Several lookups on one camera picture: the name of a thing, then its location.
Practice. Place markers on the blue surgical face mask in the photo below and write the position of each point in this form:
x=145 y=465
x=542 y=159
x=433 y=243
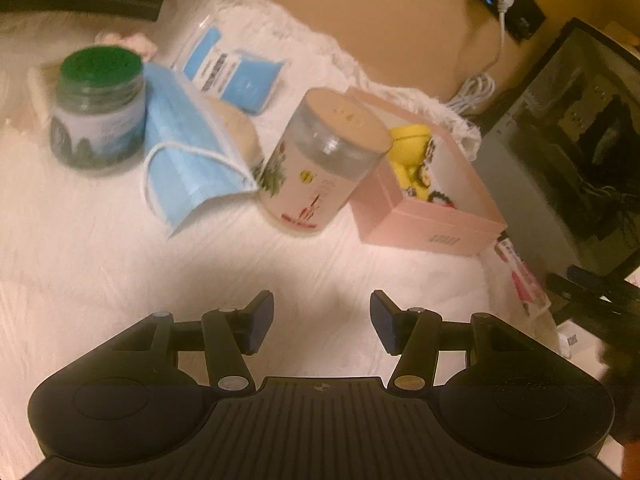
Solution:
x=189 y=155

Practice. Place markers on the beige round pouch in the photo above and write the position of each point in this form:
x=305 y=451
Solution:
x=242 y=132

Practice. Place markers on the white textured towel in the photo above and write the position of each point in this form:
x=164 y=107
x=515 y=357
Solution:
x=82 y=257

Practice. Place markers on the black computer case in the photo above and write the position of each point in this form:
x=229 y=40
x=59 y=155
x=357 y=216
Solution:
x=560 y=156

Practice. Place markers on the green lid glass jar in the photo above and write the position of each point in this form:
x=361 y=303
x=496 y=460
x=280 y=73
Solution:
x=98 y=111

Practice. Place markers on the clear jar beige lid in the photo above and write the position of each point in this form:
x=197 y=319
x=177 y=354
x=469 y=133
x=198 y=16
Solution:
x=330 y=144

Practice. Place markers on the blue white mask packet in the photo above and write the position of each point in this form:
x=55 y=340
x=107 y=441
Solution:
x=238 y=77

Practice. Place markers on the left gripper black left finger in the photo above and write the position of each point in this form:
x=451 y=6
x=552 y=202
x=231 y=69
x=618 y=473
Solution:
x=229 y=336

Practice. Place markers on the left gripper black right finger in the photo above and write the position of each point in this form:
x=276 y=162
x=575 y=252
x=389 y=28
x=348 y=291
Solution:
x=414 y=336

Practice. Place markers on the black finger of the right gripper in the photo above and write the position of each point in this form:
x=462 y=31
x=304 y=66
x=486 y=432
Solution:
x=604 y=306

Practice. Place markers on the yellow minion plush toy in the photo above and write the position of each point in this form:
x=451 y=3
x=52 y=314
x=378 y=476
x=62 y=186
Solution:
x=411 y=156

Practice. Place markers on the pink cardboard box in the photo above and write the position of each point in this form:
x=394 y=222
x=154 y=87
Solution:
x=384 y=216

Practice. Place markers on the pink tissue packet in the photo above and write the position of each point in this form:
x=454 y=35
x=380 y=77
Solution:
x=532 y=296

